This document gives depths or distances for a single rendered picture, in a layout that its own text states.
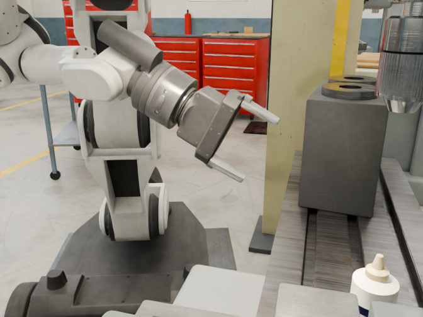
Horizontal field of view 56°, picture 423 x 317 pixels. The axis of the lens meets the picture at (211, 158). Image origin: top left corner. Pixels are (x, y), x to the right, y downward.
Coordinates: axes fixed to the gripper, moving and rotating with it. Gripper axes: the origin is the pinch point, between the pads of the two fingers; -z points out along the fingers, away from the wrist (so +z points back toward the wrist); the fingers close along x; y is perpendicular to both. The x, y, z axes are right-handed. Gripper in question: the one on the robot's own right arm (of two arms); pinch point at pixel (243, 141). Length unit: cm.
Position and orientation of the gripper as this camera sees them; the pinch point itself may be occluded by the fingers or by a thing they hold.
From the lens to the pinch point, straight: 60.6
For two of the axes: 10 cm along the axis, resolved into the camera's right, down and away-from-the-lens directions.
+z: -8.5, -5.2, 1.0
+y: 2.9, -2.9, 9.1
